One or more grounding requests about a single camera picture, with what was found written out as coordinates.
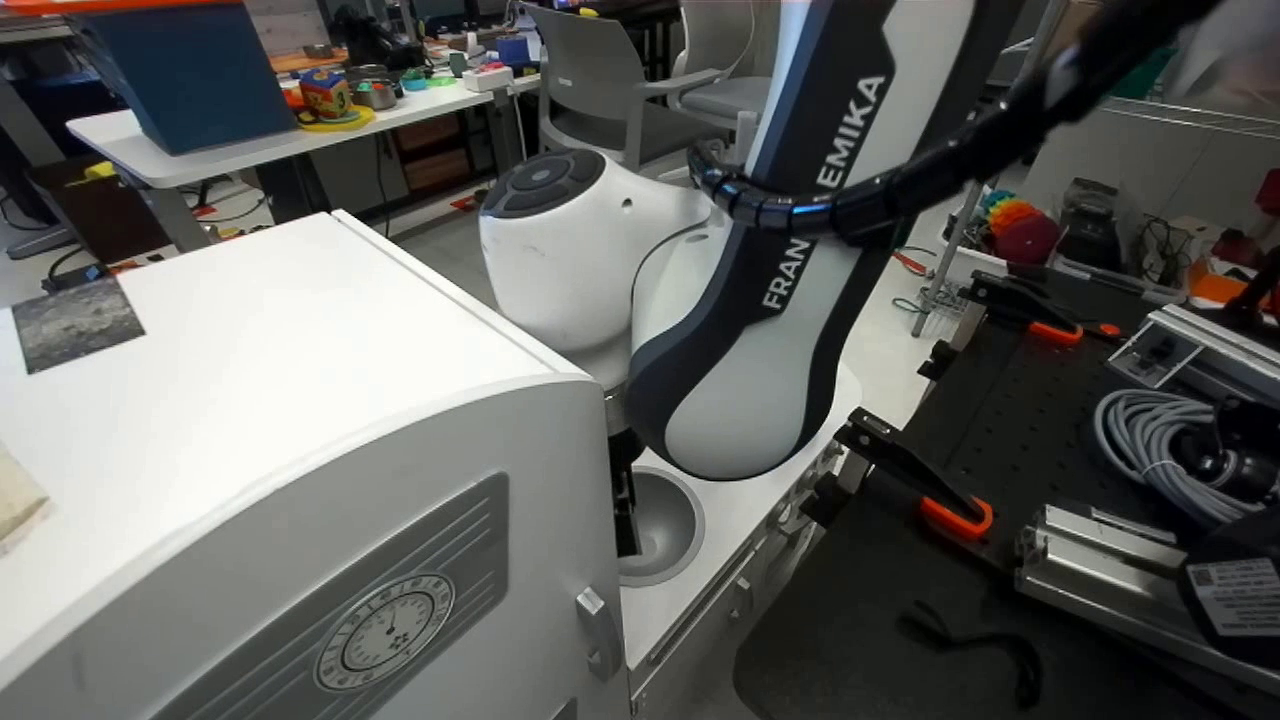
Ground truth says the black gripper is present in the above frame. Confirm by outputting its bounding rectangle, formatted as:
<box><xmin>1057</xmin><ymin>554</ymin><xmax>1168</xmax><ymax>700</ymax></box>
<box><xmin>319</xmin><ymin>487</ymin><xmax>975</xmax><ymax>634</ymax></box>
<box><xmin>609</xmin><ymin>427</ymin><xmax>649</xmax><ymax>562</ymax></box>

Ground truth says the grey round sink bowl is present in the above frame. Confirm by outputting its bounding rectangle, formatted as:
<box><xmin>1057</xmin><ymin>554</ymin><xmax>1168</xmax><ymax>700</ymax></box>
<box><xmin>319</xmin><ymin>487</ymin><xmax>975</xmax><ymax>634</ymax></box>
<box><xmin>613</xmin><ymin>468</ymin><xmax>709</xmax><ymax>591</ymax></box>

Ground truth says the grey cabinet latch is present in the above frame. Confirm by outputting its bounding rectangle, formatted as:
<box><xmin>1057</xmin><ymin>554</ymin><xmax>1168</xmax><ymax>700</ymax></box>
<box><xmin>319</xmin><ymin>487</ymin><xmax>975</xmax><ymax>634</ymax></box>
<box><xmin>573</xmin><ymin>584</ymin><xmax>624</xmax><ymax>686</ymax></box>

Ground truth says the white toy oven cabinet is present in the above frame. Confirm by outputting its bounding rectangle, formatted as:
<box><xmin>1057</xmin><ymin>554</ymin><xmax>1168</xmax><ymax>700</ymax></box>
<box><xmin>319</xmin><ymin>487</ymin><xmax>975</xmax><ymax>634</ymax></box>
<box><xmin>0</xmin><ymin>210</ymin><xmax>631</xmax><ymax>720</ymax></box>

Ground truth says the black perforated board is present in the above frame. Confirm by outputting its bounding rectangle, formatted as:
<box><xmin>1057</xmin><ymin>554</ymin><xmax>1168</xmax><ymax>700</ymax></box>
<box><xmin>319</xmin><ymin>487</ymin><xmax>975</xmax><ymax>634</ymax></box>
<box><xmin>730</xmin><ymin>294</ymin><xmax>1280</xmax><ymax>720</ymax></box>

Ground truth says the thin metal rod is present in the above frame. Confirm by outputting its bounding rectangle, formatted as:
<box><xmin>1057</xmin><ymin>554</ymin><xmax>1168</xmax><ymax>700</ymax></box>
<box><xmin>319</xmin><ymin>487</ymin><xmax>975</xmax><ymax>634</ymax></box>
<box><xmin>923</xmin><ymin>177</ymin><xmax>988</xmax><ymax>339</ymax></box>

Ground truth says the grey office chair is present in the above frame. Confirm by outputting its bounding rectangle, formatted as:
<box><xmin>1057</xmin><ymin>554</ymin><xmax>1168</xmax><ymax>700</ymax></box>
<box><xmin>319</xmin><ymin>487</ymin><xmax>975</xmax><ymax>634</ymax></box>
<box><xmin>524</xmin><ymin>0</ymin><xmax>753</xmax><ymax>171</ymax></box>

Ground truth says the yellow plate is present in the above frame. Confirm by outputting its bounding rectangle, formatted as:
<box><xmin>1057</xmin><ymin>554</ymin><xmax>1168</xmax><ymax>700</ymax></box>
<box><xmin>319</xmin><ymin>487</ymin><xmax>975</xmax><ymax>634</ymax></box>
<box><xmin>291</xmin><ymin>106</ymin><xmax>379</xmax><ymax>138</ymax></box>

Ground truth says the red fuzzy toy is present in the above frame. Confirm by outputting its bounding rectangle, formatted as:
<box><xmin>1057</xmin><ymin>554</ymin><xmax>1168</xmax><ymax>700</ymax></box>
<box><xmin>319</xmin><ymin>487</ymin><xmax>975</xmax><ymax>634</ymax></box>
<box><xmin>986</xmin><ymin>193</ymin><xmax>1070</xmax><ymax>280</ymax></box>

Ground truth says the colourful cube toy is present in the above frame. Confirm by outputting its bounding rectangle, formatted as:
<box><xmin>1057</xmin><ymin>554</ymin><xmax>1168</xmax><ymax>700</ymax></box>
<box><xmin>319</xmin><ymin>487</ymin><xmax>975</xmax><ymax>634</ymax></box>
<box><xmin>296</xmin><ymin>66</ymin><xmax>362</xmax><ymax>129</ymax></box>

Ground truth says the aluminium extrusion bar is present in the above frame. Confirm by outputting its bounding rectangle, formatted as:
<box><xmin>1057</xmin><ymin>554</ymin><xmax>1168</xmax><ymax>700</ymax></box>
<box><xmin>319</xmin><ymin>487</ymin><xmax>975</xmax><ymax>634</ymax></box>
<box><xmin>1007</xmin><ymin>497</ymin><xmax>1280</xmax><ymax>700</ymax></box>
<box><xmin>1106</xmin><ymin>300</ymin><xmax>1280</xmax><ymax>414</ymax></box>

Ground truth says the white work table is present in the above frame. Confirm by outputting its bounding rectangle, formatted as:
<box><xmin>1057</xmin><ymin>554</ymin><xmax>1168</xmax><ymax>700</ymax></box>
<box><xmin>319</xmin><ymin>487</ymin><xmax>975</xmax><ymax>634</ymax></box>
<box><xmin>66</xmin><ymin>66</ymin><xmax>549</xmax><ymax>197</ymax></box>

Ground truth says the grey photo sticker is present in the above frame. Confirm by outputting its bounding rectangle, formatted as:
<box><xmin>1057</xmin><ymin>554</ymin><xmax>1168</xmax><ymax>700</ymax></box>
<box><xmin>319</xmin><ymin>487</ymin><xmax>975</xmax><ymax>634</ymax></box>
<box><xmin>8</xmin><ymin>273</ymin><xmax>148</xmax><ymax>382</ymax></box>

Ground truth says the blue box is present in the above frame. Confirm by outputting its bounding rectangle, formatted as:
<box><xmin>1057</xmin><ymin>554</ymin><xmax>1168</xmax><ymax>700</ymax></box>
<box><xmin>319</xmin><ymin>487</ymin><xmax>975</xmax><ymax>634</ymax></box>
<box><xmin>78</xmin><ymin>0</ymin><xmax>303</xmax><ymax>159</ymax></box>

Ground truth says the beige paper label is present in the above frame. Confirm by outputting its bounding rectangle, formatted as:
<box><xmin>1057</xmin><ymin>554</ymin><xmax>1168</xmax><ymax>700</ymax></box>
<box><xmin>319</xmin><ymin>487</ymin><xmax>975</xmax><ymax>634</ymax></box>
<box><xmin>0</xmin><ymin>446</ymin><xmax>55</xmax><ymax>554</ymax></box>

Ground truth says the black power adapter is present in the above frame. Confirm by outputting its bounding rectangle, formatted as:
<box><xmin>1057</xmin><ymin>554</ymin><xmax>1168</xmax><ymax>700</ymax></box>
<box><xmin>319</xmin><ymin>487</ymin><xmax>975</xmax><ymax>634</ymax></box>
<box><xmin>1178</xmin><ymin>518</ymin><xmax>1280</xmax><ymax>661</ymax></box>

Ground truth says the aluminium table edge rail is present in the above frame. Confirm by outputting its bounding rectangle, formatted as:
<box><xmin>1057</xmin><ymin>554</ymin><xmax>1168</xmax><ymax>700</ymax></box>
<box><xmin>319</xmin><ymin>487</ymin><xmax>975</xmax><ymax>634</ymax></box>
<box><xmin>627</xmin><ymin>446</ymin><xmax>861</xmax><ymax>720</ymax></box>

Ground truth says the black clamp orange handle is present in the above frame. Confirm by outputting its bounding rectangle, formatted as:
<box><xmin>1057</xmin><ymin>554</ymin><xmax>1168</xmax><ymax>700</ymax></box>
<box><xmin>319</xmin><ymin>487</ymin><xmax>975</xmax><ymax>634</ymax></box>
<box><xmin>795</xmin><ymin>403</ymin><xmax>1002</xmax><ymax>548</ymax></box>
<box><xmin>917</xmin><ymin>269</ymin><xmax>1130</xmax><ymax>382</ymax></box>

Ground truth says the black corrugated cable conduit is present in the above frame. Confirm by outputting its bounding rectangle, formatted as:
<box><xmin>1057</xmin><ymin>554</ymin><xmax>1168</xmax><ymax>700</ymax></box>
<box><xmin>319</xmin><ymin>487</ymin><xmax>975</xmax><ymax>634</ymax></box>
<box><xmin>687</xmin><ymin>0</ymin><xmax>1235</xmax><ymax>253</ymax></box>

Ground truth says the grey coiled cable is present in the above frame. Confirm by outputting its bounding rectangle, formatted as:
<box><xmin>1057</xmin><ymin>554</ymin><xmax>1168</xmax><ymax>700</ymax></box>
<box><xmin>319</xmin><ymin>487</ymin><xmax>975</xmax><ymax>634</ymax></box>
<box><xmin>1089</xmin><ymin>384</ymin><xmax>1280</xmax><ymax>528</ymax></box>

